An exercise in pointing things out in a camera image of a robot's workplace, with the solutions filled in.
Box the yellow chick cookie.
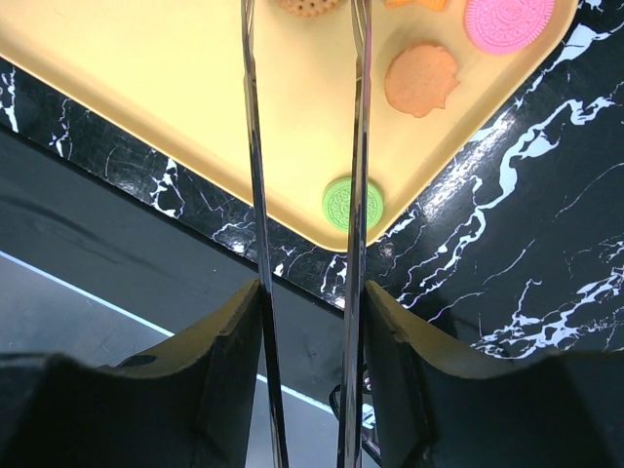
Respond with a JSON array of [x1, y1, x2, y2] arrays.
[[383, 0, 448, 13]]

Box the yellow plastic tray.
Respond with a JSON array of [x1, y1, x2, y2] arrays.
[[1, 1, 577, 252]]

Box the green sandwich cookie right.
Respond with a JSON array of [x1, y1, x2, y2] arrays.
[[322, 177, 384, 232]]

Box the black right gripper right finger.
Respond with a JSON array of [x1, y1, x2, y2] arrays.
[[364, 282, 623, 467]]

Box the metal tongs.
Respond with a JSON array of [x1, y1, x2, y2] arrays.
[[240, 1, 371, 467]]

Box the orange shell cookie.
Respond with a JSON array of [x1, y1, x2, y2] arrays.
[[384, 43, 460, 118]]

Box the pink sandwich cookie right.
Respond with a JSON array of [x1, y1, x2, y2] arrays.
[[464, 0, 555, 55]]

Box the tan round biscuit right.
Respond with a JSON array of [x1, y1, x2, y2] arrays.
[[278, 0, 339, 18]]

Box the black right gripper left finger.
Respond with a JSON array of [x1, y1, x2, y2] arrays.
[[1, 282, 261, 467]]

